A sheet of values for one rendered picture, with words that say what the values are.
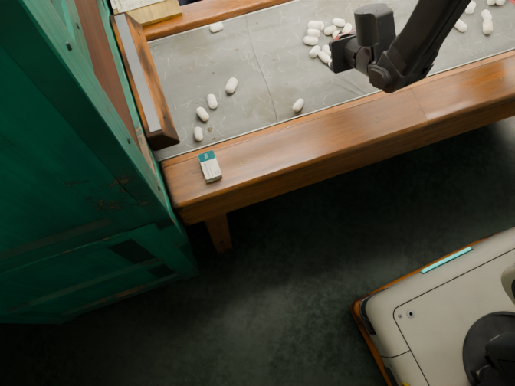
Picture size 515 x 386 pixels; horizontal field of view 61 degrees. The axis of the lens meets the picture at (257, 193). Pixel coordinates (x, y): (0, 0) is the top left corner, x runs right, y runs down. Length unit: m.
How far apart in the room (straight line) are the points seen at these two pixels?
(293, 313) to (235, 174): 0.83
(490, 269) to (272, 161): 0.87
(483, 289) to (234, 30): 1.05
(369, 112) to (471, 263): 0.70
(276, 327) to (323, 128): 0.87
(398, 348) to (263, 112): 0.81
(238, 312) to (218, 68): 0.91
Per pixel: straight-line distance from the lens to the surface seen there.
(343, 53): 0.94
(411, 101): 1.06
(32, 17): 0.35
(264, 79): 1.06
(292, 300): 1.65
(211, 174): 0.91
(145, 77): 0.94
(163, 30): 1.12
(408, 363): 1.44
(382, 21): 0.82
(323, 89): 1.06
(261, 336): 1.64
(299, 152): 0.95
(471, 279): 1.53
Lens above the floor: 1.64
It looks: 73 degrees down
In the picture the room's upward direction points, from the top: 4 degrees clockwise
